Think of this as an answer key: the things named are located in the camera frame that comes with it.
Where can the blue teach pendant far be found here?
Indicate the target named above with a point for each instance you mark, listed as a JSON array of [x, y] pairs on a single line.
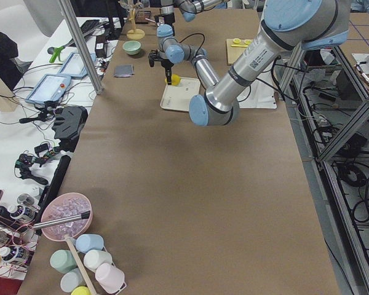
[[73, 66]]

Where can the mint green bowl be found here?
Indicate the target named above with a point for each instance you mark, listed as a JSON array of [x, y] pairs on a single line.
[[131, 47]]

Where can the light blue cup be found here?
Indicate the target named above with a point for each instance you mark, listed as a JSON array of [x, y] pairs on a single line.
[[87, 242]]

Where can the pink cup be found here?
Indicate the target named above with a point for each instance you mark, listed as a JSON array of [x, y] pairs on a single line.
[[110, 278]]

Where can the green handled tool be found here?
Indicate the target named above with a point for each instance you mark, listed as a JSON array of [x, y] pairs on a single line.
[[55, 52]]

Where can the aluminium frame post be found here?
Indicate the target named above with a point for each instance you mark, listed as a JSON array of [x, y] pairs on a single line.
[[75, 31]]

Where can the black device on desk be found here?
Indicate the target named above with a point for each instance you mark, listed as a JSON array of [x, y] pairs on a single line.
[[69, 122]]

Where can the cream white cup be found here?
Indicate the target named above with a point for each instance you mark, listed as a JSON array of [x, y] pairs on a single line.
[[93, 259]]

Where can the wooden cutting board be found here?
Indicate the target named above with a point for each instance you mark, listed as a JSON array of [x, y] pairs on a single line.
[[232, 53]]

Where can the pink bowl with ice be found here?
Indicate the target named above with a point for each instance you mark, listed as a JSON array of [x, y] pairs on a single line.
[[75, 208]]

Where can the white rabbit tray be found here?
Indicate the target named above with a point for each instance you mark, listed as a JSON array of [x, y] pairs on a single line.
[[177, 98]]

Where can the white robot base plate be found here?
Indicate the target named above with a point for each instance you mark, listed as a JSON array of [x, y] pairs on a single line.
[[259, 95]]

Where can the blue teach pendant near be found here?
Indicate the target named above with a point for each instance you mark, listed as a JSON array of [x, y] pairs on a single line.
[[50, 88]]

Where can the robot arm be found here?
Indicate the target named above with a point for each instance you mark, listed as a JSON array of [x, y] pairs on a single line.
[[188, 9], [285, 24]]

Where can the wooden cup rack handle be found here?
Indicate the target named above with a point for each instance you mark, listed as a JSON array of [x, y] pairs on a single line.
[[69, 242]]

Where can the folded grey cloth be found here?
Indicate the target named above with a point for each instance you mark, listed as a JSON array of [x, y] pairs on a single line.
[[124, 70]]

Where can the metal tongs in bowl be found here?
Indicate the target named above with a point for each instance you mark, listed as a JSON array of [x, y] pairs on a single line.
[[64, 220]]

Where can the yellow cup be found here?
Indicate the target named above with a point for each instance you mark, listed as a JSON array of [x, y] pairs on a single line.
[[81, 290]]

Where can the mint green cup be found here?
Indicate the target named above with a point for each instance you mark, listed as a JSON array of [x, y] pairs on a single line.
[[63, 261]]

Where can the grey cup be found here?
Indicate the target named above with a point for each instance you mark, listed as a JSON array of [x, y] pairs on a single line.
[[72, 280]]

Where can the black keyboard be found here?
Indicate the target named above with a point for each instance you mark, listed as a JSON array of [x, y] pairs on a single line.
[[89, 26]]

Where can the blue teach pendant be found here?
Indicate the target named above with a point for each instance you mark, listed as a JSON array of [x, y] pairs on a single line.
[[73, 66], [50, 88]]

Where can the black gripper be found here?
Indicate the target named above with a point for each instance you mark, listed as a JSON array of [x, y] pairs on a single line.
[[169, 17], [166, 63]]

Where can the yellow lemon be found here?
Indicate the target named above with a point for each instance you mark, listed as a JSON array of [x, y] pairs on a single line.
[[175, 80]]

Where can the wooden mug tree stand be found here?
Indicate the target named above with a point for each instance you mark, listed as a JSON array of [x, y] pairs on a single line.
[[132, 7]]

